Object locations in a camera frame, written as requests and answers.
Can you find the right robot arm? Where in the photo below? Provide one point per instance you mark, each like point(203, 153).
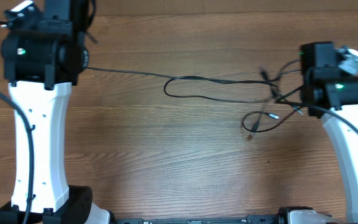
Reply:
point(330, 93)

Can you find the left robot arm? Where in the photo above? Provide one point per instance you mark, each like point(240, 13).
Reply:
point(44, 54)

